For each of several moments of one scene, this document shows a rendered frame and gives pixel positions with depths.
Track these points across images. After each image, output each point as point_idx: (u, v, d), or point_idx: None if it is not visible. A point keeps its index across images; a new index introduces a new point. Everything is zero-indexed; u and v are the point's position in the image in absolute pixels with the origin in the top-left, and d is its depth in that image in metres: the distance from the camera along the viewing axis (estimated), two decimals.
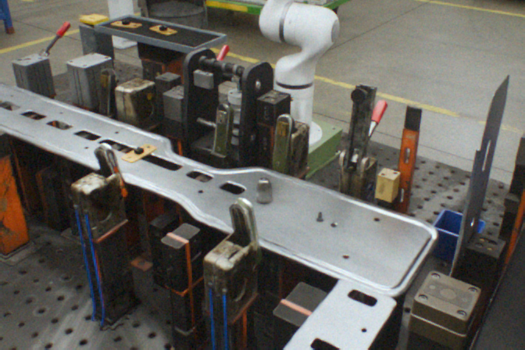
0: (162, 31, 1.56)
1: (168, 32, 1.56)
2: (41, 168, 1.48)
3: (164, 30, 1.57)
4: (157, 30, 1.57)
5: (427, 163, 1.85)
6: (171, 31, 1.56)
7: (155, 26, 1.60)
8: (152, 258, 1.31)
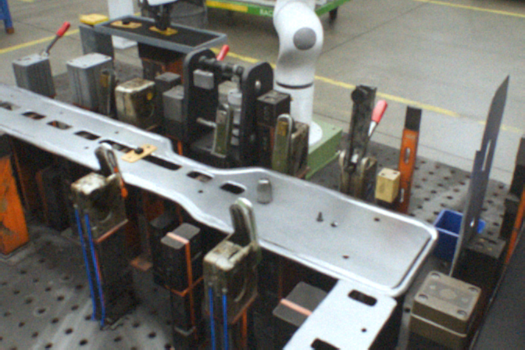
0: (162, 31, 1.56)
1: (168, 32, 1.56)
2: (41, 168, 1.48)
3: (164, 30, 1.57)
4: (157, 30, 1.57)
5: (427, 163, 1.85)
6: (171, 31, 1.56)
7: (155, 26, 1.60)
8: (152, 258, 1.31)
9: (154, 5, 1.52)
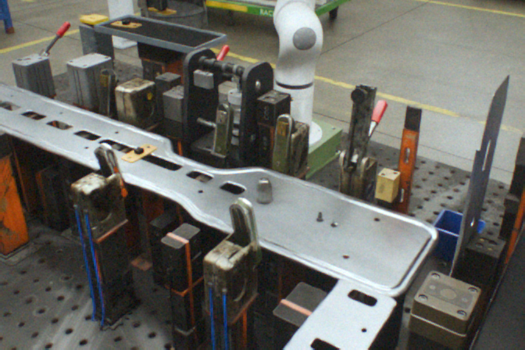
0: (161, 11, 1.53)
1: (166, 12, 1.53)
2: (41, 168, 1.48)
3: (162, 9, 1.54)
4: (155, 10, 1.54)
5: (427, 163, 1.85)
6: (170, 11, 1.53)
7: (154, 7, 1.57)
8: (152, 258, 1.31)
9: None
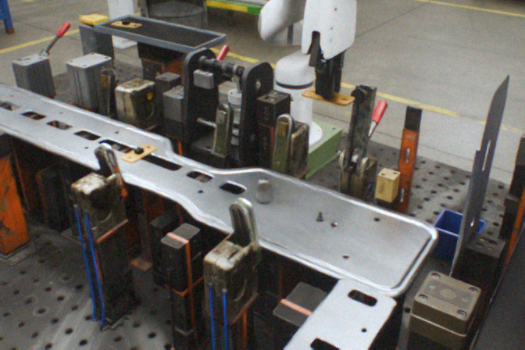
0: (330, 99, 0.93)
1: (341, 100, 0.93)
2: (41, 168, 1.48)
3: (331, 96, 0.93)
4: (319, 98, 0.93)
5: (427, 163, 1.85)
6: (344, 98, 0.93)
7: (308, 91, 0.96)
8: (152, 258, 1.31)
9: (325, 58, 0.89)
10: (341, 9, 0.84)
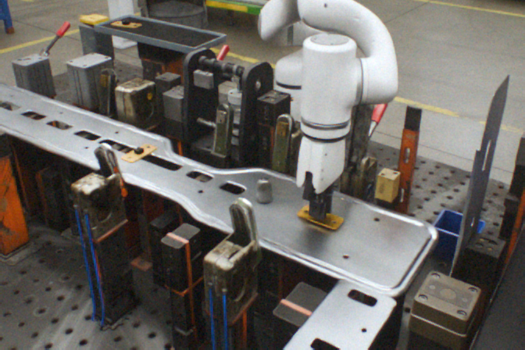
0: (323, 221, 1.05)
1: (331, 222, 1.04)
2: (41, 168, 1.48)
3: None
4: (312, 219, 1.05)
5: (427, 163, 1.85)
6: (335, 219, 1.05)
7: (302, 209, 1.08)
8: (152, 258, 1.31)
9: None
10: (331, 153, 0.96)
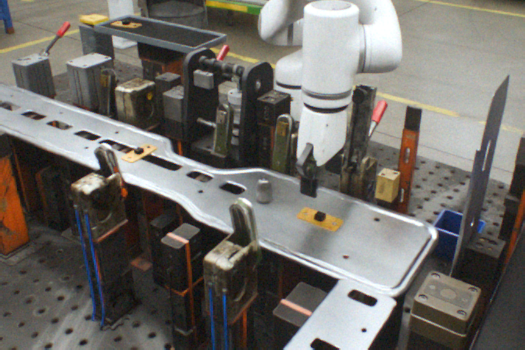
0: (323, 223, 1.05)
1: (331, 223, 1.05)
2: (41, 168, 1.48)
3: (323, 219, 1.05)
4: (312, 221, 1.05)
5: (427, 163, 1.85)
6: (334, 221, 1.05)
7: (302, 212, 1.08)
8: (152, 258, 1.31)
9: (312, 162, 0.96)
10: (333, 123, 0.94)
